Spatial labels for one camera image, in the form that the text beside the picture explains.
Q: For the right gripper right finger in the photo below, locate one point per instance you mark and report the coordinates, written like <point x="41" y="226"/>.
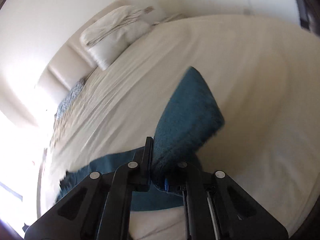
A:
<point x="186" y="179"/>

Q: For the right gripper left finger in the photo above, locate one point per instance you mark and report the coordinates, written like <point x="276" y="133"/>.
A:
<point x="128" y="178"/>

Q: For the dark teal knit sweater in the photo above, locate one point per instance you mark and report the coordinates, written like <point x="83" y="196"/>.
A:
<point x="190" y="118"/>

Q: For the zebra print pillow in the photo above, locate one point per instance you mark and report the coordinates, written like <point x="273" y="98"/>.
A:
<point x="70" y="97"/>

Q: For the cream padded headboard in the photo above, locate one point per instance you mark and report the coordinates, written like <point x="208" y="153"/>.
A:
<point x="72" y="61"/>

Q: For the beige bed sheet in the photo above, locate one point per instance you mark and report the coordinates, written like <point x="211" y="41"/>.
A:
<point x="233" y="93"/>

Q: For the white folded duvet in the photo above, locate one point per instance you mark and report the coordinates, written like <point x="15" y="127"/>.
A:
<point x="106" y="39"/>

